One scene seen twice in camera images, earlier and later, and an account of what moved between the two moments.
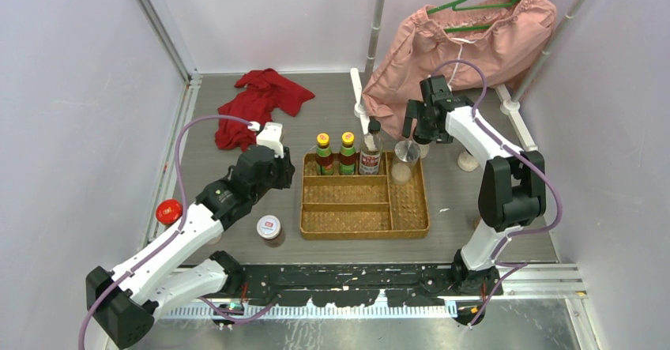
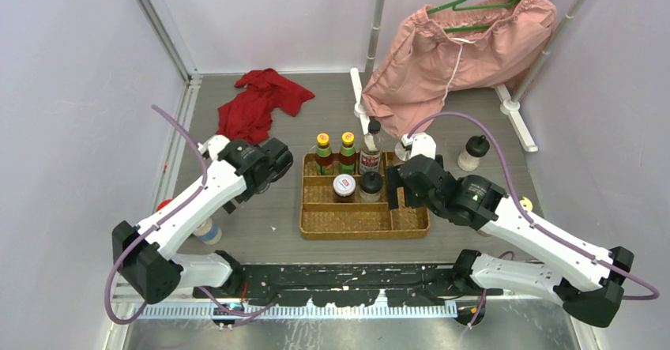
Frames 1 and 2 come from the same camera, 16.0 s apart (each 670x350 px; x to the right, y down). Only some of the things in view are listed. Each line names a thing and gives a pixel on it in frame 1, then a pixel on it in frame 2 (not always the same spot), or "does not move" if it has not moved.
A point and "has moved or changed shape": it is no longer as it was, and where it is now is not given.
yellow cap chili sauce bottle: x=324 y=159 does not move
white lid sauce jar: x=269 y=227 → x=344 y=187
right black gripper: x=412 y=113 → x=393 y=181
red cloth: x=264 y=90 does not move
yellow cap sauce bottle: x=348 y=155 does not move
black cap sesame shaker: x=424 y=149 has moved or changed shape
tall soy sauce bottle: x=371 y=148 does not move
